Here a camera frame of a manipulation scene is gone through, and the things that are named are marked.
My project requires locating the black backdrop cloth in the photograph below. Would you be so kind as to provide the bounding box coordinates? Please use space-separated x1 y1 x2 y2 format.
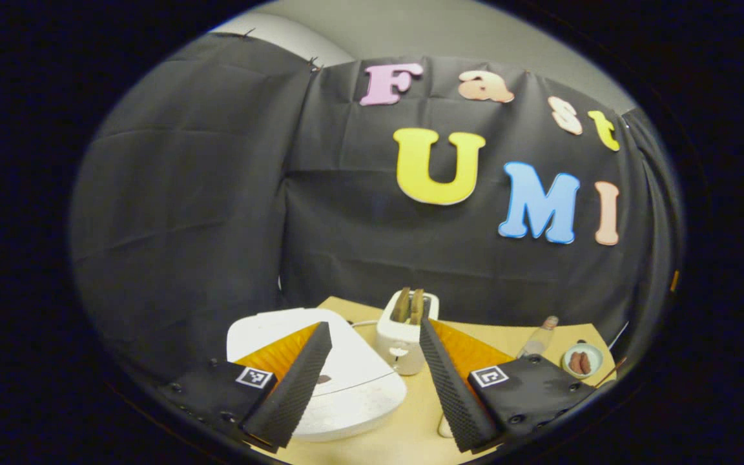
68 32 686 388

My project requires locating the light green plate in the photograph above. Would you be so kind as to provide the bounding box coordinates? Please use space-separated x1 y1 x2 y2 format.
562 342 604 379

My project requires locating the white rice cooker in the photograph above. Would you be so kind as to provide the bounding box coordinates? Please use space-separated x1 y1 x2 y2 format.
227 308 408 442

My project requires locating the clear plastic water bottle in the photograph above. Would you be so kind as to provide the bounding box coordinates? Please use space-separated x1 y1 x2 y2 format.
517 315 559 359

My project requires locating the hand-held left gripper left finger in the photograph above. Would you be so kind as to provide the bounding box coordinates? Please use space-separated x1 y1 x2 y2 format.
159 322 334 451

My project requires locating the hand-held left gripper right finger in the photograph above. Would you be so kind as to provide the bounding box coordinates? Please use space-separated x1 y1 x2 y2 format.
419 316 612 453

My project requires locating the white toaster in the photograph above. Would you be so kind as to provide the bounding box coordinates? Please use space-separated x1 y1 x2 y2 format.
375 289 440 377

